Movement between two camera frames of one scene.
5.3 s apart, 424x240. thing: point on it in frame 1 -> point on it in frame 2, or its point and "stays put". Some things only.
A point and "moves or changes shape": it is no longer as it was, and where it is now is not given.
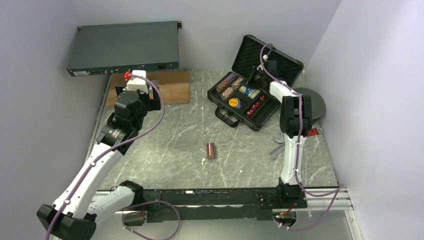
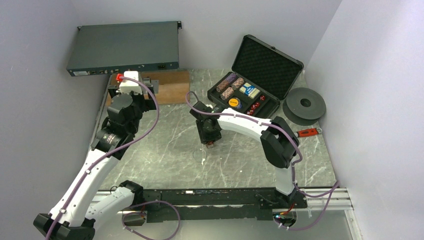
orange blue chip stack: [227, 93] stays put
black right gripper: [250, 75] -> [205, 136]
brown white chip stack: [236, 84] stays put
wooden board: [174, 84] stays put
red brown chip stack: [210, 150] moves or changes shape
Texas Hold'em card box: [251, 93] stays put
